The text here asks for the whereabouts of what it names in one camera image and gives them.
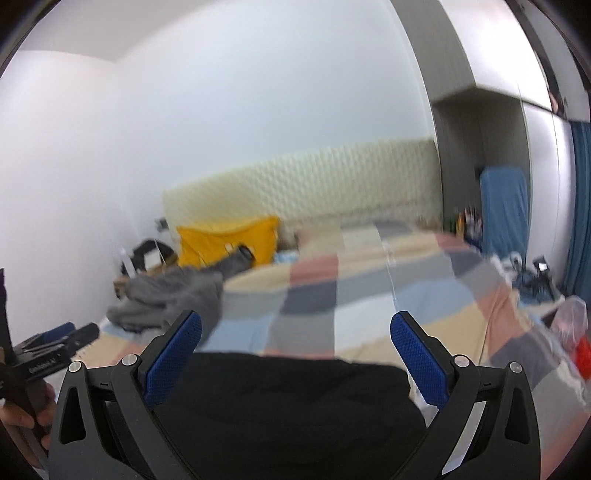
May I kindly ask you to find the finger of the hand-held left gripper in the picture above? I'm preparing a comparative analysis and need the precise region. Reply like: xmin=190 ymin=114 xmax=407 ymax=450
xmin=55 ymin=322 xmax=101 ymax=357
xmin=41 ymin=322 xmax=77 ymax=344

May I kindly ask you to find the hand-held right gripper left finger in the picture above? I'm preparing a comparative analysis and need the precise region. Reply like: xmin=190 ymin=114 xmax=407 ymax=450
xmin=48 ymin=310 xmax=203 ymax=480

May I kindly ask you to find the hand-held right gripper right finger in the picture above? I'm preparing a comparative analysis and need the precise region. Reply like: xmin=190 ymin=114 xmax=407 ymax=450
xmin=390 ymin=311 xmax=542 ymax=480

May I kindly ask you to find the black puffer jacket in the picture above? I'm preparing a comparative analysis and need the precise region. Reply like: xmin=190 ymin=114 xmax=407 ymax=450
xmin=148 ymin=352 xmax=428 ymax=480

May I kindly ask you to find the person's left hand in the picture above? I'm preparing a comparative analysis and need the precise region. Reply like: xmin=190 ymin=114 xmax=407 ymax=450
xmin=0 ymin=382 xmax=57 ymax=439

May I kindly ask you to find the grey fleece garment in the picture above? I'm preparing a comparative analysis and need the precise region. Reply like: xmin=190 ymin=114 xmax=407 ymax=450
xmin=106 ymin=247 xmax=256 ymax=335

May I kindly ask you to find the checked pastel blanket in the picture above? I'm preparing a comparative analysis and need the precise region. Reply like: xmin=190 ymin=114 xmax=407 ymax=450
xmin=74 ymin=219 xmax=591 ymax=480

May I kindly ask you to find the black bag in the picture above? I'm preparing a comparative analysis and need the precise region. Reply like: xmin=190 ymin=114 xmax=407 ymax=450
xmin=131 ymin=239 xmax=178 ymax=273

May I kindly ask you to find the yellow pillow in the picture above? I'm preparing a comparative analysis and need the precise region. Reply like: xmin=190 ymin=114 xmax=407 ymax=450
xmin=178 ymin=216 xmax=281 ymax=269

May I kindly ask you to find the dark floor clutter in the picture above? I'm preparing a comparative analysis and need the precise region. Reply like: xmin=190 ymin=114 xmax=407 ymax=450
xmin=507 ymin=251 xmax=561 ymax=306

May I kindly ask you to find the row of small bottles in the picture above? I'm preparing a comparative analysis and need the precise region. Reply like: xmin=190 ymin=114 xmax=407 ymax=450
xmin=454 ymin=207 xmax=484 ymax=241

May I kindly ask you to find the clear plastic bag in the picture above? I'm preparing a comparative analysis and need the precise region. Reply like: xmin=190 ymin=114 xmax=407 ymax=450
xmin=549 ymin=295 xmax=591 ymax=384

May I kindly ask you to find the pale pillow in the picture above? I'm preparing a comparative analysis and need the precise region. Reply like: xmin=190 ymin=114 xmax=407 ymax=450
xmin=276 ymin=225 xmax=303 ymax=254

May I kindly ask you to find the blue cloth cover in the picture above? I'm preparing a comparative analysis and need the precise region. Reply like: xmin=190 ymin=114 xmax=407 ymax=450
xmin=479 ymin=166 xmax=531 ymax=264

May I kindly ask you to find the cream quilted headboard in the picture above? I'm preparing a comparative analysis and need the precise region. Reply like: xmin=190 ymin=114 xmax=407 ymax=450
xmin=161 ymin=137 xmax=444 ymax=232

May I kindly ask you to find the blue curtain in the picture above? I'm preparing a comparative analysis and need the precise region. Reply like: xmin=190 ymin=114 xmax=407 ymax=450
xmin=566 ymin=121 xmax=591 ymax=296

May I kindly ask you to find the grey wardrobe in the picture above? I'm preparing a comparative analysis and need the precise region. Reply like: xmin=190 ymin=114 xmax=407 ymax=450
xmin=390 ymin=0 xmax=591 ymax=287

